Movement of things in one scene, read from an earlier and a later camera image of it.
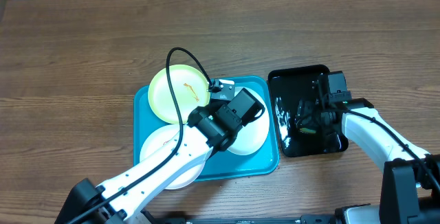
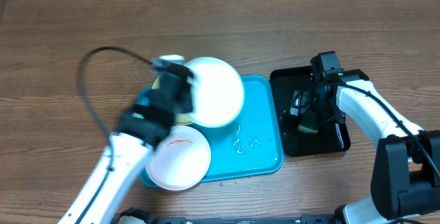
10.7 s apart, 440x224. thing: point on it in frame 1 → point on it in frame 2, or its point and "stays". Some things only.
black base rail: (304, 219) stays
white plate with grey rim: (251, 137) → (217, 90)
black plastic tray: (307, 123) stays
